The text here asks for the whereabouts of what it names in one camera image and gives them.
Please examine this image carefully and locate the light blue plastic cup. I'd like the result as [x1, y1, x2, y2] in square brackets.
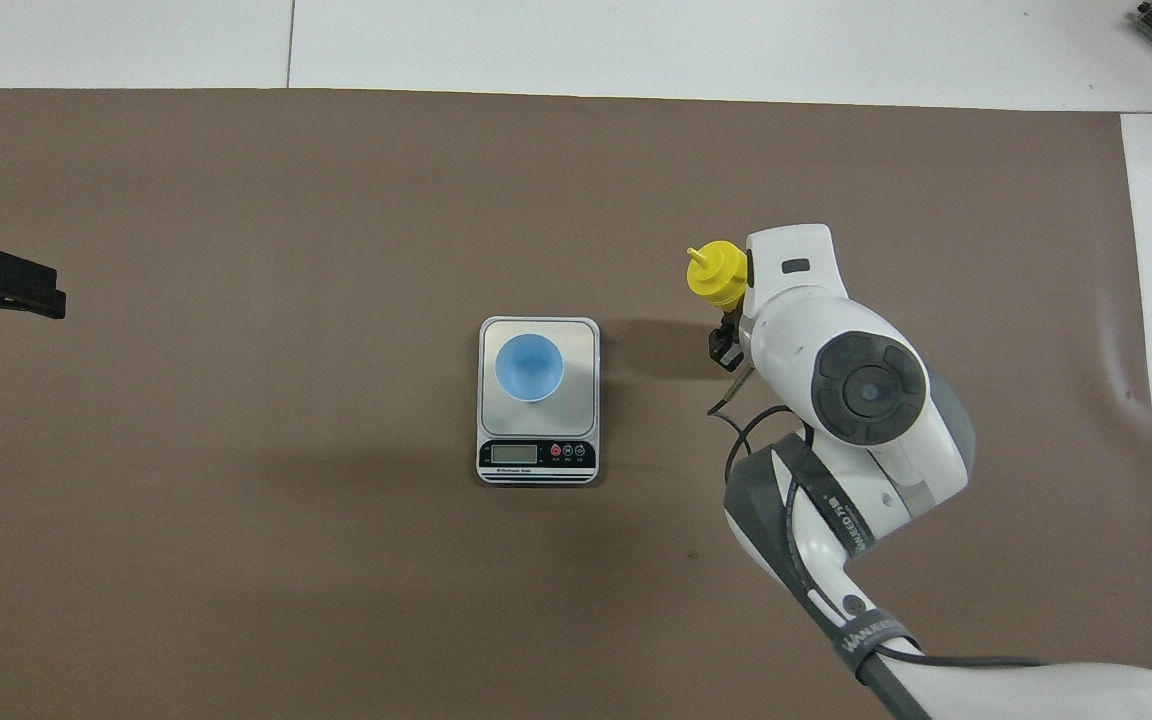
[494, 333, 566, 403]

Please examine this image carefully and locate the silver digital kitchen scale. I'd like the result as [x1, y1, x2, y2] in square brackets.
[477, 316, 601, 487]

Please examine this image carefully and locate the yellow squeeze bottle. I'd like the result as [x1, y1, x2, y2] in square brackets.
[686, 240, 749, 311]

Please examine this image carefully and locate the brown table mat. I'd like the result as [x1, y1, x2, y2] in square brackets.
[0, 88, 1152, 720]

